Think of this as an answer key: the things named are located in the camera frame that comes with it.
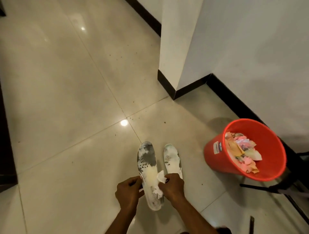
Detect person's right hand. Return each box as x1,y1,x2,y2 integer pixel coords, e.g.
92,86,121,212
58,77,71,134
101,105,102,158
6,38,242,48
158,173,185,206

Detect person's left hand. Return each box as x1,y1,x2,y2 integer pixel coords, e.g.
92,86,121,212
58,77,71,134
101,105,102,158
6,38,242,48
115,176,145,213

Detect white tissue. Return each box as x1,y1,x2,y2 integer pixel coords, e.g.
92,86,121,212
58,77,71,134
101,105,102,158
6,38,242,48
154,170,168,199

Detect white insole with green edge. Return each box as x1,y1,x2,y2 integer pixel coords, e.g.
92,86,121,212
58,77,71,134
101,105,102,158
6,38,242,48
163,144,183,180

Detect white insole with grey stain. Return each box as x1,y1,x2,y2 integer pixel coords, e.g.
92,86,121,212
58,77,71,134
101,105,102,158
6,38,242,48
137,141,165,211

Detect person's left forearm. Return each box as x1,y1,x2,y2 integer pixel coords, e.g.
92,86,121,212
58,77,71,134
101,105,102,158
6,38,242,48
104,207,136,234

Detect person's right forearm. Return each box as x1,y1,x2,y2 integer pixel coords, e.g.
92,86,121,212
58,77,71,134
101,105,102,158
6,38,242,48
169,199,219,234

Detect crumpled paper trash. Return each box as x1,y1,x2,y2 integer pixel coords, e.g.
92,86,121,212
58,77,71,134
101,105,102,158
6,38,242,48
225,132,262,174

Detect red plastic bucket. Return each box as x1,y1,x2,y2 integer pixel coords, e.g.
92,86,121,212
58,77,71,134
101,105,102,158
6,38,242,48
203,118,287,182

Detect black metal stand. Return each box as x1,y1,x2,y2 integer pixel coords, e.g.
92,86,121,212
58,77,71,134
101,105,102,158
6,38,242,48
239,151,309,196

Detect dark wooden furniture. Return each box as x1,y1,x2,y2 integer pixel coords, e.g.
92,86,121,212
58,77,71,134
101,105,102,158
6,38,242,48
0,80,19,193

